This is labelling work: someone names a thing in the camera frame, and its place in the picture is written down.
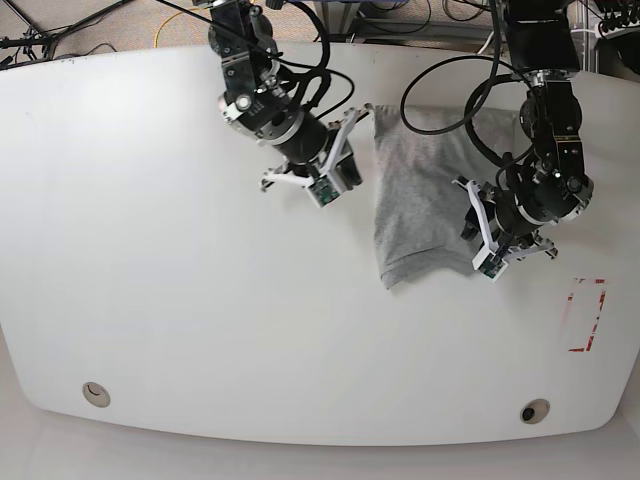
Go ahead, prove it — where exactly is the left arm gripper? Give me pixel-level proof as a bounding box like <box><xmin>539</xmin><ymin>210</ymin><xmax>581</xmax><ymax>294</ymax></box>
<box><xmin>452</xmin><ymin>177</ymin><xmax>558</xmax><ymax>264</ymax></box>

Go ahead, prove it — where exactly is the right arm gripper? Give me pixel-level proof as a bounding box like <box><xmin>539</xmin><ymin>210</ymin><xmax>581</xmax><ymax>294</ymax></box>
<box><xmin>260</xmin><ymin>104</ymin><xmax>373</xmax><ymax>192</ymax></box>

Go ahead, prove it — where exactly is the grey T-shirt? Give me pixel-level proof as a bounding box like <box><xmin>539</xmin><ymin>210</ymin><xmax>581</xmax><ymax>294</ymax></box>
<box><xmin>373</xmin><ymin>105</ymin><xmax>498</xmax><ymax>289</ymax></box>

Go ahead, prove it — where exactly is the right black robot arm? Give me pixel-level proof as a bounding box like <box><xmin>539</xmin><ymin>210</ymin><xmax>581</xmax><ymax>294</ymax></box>
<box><xmin>193</xmin><ymin>1</ymin><xmax>367</xmax><ymax>206</ymax></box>

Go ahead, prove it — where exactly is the red tape rectangle marking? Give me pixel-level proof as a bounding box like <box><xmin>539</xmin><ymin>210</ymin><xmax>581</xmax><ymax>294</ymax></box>
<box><xmin>562</xmin><ymin>278</ymin><xmax>608</xmax><ymax>353</ymax></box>

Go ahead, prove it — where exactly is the black tripod stand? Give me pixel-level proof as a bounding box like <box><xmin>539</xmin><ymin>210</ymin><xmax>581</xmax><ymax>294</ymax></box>
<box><xmin>1</xmin><ymin>0</ymin><xmax>132</xmax><ymax>71</ymax></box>

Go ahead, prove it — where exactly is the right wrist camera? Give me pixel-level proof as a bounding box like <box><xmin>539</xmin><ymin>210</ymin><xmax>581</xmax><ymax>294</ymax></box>
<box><xmin>305</xmin><ymin>173</ymin><xmax>346</xmax><ymax>208</ymax></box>

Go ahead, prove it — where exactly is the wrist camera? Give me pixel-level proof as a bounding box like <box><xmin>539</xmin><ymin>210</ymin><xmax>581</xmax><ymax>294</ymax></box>
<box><xmin>305</xmin><ymin>173</ymin><xmax>346</xmax><ymax>208</ymax></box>
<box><xmin>472</xmin><ymin>251</ymin><xmax>509</xmax><ymax>282</ymax></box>

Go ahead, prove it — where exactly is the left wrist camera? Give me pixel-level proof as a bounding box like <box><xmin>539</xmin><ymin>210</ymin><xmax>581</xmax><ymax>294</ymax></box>
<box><xmin>472</xmin><ymin>251</ymin><xmax>509</xmax><ymax>282</ymax></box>

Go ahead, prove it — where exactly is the aluminium frame table base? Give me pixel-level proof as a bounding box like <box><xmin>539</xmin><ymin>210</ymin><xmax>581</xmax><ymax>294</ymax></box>
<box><xmin>312</xmin><ymin>0</ymin><xmax>492</xmax><ymax>52</ymax></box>

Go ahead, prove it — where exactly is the right table cable grommet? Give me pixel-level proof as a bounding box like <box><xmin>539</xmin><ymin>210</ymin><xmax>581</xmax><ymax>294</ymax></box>
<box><xmin>520</xmin><ymin>399</ymin><xmax>550</xmax><ymax>425</ymax></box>

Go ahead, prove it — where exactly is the table cable grommet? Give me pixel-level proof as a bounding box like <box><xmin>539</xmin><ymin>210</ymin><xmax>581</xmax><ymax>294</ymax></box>
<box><xmin>520</xmin><ymin>399</ymin><xmax>550</xmax><ymax>425</ymax></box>
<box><xmin>82</xmin><ymin>382</ymin><xmax>111</xmax><ymax>408</ymax></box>

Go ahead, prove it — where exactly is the yellow cable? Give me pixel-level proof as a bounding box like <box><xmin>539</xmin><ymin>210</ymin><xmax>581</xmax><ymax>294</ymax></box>
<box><xmin>154</xmin><ymin>12</ymin><xmax>186</xmax><ymax>49</ymax></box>

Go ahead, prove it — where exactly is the left table cable grommet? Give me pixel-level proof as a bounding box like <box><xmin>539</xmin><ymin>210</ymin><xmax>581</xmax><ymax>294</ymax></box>
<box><xmin>82</xmin><ymin>382</ymin><xmax>111</xmax><ymax>408</ymax></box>

